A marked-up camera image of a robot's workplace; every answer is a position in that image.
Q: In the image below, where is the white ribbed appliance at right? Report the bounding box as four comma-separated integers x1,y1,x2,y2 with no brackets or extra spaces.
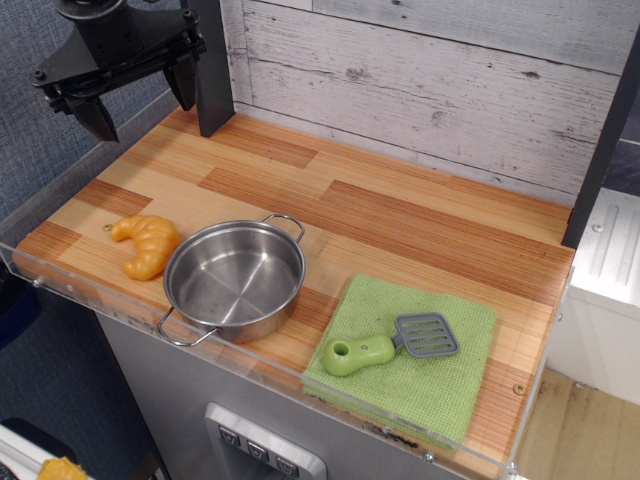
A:
547,189,639,404

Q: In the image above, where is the yellow object bottom left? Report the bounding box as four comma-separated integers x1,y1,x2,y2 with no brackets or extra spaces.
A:
36,457,89,480

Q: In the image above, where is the dark grey post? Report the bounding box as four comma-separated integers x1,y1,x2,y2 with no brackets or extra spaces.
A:
181,0,235,137
565,0,640,249

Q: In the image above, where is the clear acrylic guard rail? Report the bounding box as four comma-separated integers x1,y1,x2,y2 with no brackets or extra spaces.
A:
1,110,574,479

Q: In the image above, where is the stainless steel pot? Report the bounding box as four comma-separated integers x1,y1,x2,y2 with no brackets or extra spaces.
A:
158,214,306,347

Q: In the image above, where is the orange plastic croissant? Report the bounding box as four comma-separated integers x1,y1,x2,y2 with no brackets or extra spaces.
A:
110,215,180,281

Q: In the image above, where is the dark grey left post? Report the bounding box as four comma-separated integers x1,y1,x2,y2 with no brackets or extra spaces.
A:
181,0,235,137

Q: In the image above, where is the dark grey right post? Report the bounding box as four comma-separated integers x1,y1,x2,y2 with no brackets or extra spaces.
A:
565,0,640,249

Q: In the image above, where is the green woven towel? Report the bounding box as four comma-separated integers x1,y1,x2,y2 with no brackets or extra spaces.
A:
303,274,497,448

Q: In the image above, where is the green and grey toy spatula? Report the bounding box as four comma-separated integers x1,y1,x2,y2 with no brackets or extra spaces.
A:
321,313,459,377

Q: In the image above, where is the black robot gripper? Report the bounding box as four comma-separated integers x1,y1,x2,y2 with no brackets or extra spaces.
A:
33,1,206,142

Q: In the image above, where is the silver dispenser button panel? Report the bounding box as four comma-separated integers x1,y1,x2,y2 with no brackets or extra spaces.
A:
204,402,328,479

